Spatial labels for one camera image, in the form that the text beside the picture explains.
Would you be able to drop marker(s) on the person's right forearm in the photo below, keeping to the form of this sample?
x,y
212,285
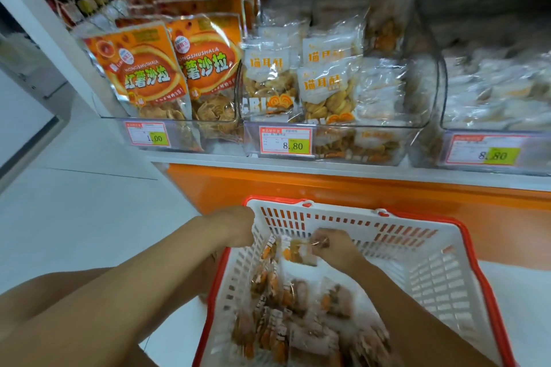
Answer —
x,y
413,328

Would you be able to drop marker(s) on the white yellow price tag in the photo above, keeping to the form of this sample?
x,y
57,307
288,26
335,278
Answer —
x,y
286,140
146,134
484,149

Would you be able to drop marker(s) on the white red-rimmed shopping basket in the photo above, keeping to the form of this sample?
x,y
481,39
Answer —
x,y
465,268

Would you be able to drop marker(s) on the small brown snack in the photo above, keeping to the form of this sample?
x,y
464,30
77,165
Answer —
x,y
392,14
327,91
269,78
331,42

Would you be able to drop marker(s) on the person's left forearm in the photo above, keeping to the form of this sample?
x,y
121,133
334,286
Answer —
x,y
103,311

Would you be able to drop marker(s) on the clear plastic bin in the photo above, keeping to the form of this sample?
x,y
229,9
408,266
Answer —
x,y
426,96
538,160
110,130

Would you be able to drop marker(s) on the row of clear snacks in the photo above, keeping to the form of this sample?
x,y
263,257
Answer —
x,y
499,91
379,109

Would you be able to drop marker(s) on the person's right hand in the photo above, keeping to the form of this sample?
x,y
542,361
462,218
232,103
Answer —
x,y
337,250

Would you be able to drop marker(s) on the stack of orange packets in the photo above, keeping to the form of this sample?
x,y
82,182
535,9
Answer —
x,y
142,66

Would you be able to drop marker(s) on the pile of small brown snacks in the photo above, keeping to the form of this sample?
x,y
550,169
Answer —
x,y
293,311

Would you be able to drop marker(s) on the orange shelf base panel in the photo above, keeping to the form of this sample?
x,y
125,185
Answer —
x,y
499,225

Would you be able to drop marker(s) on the person's left hand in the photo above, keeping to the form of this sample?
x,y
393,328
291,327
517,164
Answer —
x,y
231,225

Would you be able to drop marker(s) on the white snack shelf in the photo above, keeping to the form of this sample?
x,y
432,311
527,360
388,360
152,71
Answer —
x,y
344,173

